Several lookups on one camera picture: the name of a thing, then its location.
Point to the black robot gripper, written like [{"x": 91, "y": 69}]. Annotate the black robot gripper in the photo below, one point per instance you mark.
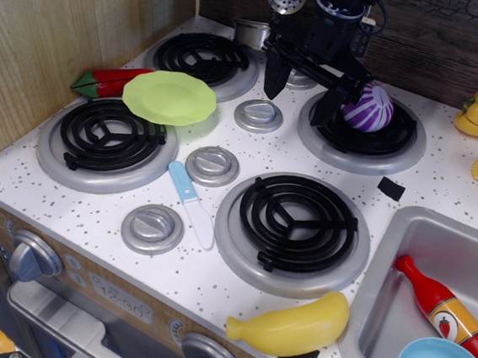
[{"x": 321, "y": 51}]

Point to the yellow toy banana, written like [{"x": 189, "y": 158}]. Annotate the yellow toy banana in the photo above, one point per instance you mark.
[{"x": 294, "y": 331}]

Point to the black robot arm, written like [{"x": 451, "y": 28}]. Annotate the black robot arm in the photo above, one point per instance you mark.
[{"x": 321, "y": 51}]

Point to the light green toy plate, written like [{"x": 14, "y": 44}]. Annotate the light green toy plate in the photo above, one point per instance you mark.
[{"x": 169, "y": 98}]

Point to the silver stove knob far rear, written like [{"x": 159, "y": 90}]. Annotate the silver stove knob far rear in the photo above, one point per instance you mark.
[{"x": 298, "y": 81}]

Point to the silver stove knob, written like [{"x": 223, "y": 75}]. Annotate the silver stove knob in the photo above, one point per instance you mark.
[
  {"x": 152, "y": 229},
  {"x": 258, "y": 116},
  {"x": 298, "y": 81},
  {"x": 212, "y": 166}
]

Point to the rear right black burner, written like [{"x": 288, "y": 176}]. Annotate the rear right black burner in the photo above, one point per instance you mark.
[{"x": 397, "y": 147}]

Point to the black burner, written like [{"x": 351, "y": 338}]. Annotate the black burner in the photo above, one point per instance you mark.
[
  {"x": 229, "y": 70},
  {"x": 292, "y": 235},
  {"x": 397, "y": 147},
  {"x": 101, "y": 147}
]

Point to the rear left black burner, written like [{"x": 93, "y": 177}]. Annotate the rear left black burner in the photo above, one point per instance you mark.
[{"x": 229, "y": 70}]

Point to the purple white toy cabbage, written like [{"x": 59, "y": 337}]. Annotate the purple white toy cabbage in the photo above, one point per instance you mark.
[{"x": 372, "y": 113}]

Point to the small silver toy pot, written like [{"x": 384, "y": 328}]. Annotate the small silver toy pot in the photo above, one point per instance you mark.
[{"x": 250, "y": 33}]

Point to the silver stove knob middle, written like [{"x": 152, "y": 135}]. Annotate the silver stove knob middle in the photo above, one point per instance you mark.
[{"x": 212, "y": 166}]

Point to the black tape patch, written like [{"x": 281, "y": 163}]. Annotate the black tape patch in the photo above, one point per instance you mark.
[{"x": 391, "y": 189}]

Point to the front right black burner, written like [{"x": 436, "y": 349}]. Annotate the front right black burner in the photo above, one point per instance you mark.
[{"x": 292, "y": 235}]

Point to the blue white toy knife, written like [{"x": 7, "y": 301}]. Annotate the blue white toy knife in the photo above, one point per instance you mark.
[{"x": 200, "y": 220}]

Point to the red toy chili pepper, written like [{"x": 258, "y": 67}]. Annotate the red toy chili pepper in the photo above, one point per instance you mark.
[{"x": 106, "y": 83}]

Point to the silver stove knob front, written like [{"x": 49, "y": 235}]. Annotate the silver stove knob front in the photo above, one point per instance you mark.
[{"x": 152, "y": 229}]

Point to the front left black burner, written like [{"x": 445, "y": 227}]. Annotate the front left black burner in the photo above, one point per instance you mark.
[{"x": 101, "y": 147}]

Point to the silver toy sink basin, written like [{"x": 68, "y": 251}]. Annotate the silver toy sink basin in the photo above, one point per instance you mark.
[{"x": 384, "y": 315}]

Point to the red toy sauce bottle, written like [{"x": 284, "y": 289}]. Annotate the red toy sauce bottle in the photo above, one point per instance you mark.
[{"x": 443, "y": 310}]

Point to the oven clock display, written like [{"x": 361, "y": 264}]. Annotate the oven clock display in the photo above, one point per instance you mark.
[{"x": 122, "y": 299}]

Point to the left silver oven dial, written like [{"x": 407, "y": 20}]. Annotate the left silver oven dial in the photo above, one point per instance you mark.
[{"x": 33, "y": 257}]

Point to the silver oven door handle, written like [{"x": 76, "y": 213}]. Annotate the silver oven door handle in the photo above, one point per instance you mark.
[{"x": 82, "y": 327}]

